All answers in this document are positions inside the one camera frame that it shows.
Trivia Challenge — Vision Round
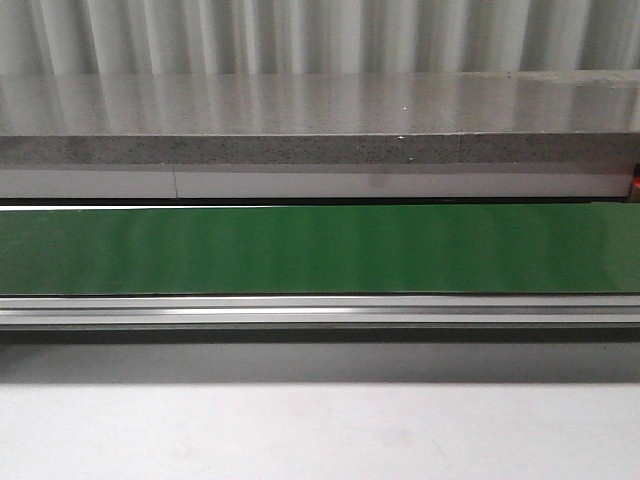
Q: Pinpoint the green conveyor belt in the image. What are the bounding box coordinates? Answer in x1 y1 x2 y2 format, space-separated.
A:
1 203 639 296

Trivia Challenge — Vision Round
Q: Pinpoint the grey speckled stone counter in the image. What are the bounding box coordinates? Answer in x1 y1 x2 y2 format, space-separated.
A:
0 70 640 200

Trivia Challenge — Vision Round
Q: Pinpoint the white pleated curtain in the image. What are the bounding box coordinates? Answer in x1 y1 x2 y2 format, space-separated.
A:
1 1 639 75

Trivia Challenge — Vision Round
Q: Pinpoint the aluminium conveyor side rail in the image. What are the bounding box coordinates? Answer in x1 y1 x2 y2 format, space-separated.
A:
1 294 639 331

